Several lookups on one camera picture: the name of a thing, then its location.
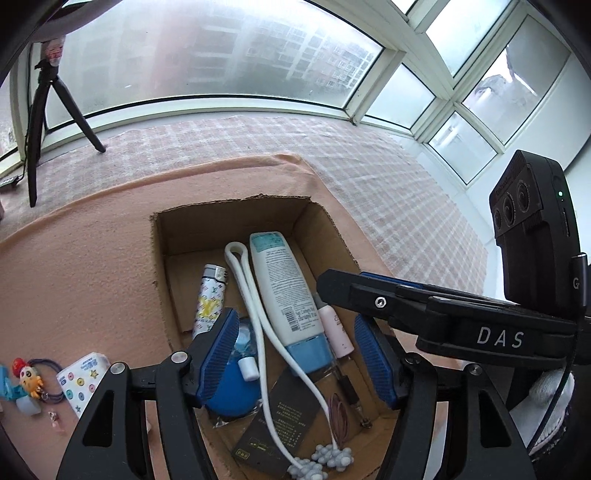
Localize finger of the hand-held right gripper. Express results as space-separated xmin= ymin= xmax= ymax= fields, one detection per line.
xmin=359 ymin=271 xmax=513 ymax=308
xmin=315 ymin=269 xmax=467 ymax=342

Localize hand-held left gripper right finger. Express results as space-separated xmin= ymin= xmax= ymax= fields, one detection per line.
xmin=353 ymin=315 xmax=541 ymax=480

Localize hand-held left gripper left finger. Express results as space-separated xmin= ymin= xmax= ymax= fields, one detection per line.
xmin=55 ymin=308 xmax=241 ymax=480

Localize small clear blue bottle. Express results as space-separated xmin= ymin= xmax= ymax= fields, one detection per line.
xmin=229 ymin=320 xmax=260 ymax=381

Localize thin dark metal pen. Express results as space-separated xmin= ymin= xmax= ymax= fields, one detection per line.
xmin=331 ymin=362 xmax=372 ymax=430

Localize blue round puff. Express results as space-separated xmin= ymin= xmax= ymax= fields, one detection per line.
xmin=204 ymin=323 xmax=264 ymax=421

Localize small pink tube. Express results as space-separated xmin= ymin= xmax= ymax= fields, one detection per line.
xmin=315 ymin=292 xmax=355 ymax=359

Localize patterned white lighter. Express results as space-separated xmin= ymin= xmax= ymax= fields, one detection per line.
xmin=191 ymin=264 xmax=230 ymax=341

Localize brown hair ties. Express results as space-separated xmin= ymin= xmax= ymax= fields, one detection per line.
xmin=329 ymin=392 xmax=352 ymax=446

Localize white lotion tube blue cap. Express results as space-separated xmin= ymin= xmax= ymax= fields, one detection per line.
xmin=249 ymin=231 xmax=334 ymax=372

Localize white roller massager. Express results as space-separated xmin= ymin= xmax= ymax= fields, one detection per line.
xmin=225 ymin=241 xmax=355 ymax=480

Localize brown cardboard box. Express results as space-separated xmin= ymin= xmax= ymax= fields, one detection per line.
xmin=151 ymin=194 xmax=407 ymax=480

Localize patterned white tissue pack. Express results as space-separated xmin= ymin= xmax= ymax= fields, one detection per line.
xmin=56 ymin=352 xmax=112 ymax=421

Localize doll keychain with blue cord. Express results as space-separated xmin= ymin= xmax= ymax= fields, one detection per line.
xmin=11 ymin=356 xmax=65 ymax=401

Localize blue folding phone stand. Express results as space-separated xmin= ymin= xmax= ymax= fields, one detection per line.
xmin=0 ymin=364 xmax=25 ymax=403

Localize person's right hand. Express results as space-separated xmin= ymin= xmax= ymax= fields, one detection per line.
xmin=508 ymin=369 xmax=578 ymax=457

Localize black paper tag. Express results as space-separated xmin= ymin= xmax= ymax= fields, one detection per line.
xmin=231 ymin=369 xmax=324 ymax=480

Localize checkered pink white blanket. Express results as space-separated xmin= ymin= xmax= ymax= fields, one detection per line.
xmin=0 ymin=113 xmax=490 ymax=315

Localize black tripod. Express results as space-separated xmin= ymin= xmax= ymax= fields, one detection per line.
xmin=25 ymin=65 xmax=107 ymax=208

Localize phone on tripod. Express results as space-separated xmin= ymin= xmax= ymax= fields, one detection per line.
xmin=39 ymin=39 xmax=66 ymax=69

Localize black cable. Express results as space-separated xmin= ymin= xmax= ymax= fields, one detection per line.
xmin=526 ymin=251 xmax=591 ymax=462

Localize white window frame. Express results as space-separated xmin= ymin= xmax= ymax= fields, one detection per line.
xmin=9 ymin=0 xmax=591 ymax=195

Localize grey ring light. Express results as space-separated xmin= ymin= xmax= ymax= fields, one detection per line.
xmin=30 ymin=0 xmax=127 ymax=44

